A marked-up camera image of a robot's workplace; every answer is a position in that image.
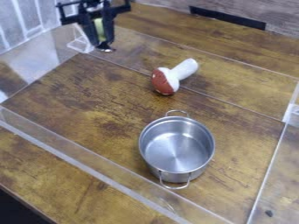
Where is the red white toy mushroom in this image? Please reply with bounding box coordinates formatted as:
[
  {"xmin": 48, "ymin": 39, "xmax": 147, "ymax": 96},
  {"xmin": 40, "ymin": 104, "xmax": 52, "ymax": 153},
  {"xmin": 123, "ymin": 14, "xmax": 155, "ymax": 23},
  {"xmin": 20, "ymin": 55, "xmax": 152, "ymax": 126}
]
[{"xmin": 151, "ymin": 59, "xmax": 199, "ymax": 95}]

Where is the green handled metal spoon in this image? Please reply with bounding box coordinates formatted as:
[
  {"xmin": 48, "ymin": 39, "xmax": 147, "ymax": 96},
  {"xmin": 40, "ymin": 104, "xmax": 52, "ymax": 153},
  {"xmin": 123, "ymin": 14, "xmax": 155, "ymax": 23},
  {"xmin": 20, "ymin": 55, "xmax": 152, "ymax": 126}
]
[{"xmin": 95, "ymin": 18, "xmax": 115, "ymax": 53}]

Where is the stainless steel pot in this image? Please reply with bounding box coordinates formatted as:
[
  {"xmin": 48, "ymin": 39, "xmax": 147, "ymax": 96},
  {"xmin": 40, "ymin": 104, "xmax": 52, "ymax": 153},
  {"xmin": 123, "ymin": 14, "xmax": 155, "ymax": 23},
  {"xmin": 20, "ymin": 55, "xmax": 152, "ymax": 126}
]
[{"xmin": 137, "ymin": 109, "xmax": 215, "ymax": 190}]

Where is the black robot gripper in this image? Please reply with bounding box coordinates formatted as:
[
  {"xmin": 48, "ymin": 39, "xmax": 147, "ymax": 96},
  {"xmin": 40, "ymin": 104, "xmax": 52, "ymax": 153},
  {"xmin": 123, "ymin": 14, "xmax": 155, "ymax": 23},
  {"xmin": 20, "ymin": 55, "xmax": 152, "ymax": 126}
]
[{"xmin": 55, "ymin": 0, "xmax": 131, "ymax": 46}]

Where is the clear acrylic barrier wall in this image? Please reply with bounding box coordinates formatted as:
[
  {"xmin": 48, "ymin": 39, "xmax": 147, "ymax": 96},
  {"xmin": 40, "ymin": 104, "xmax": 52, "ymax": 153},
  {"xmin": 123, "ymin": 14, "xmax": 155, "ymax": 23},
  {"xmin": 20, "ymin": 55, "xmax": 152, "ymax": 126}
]
[{"xmin": 0, "ymin": 17, "xmax": 299, "ymax": 224}]

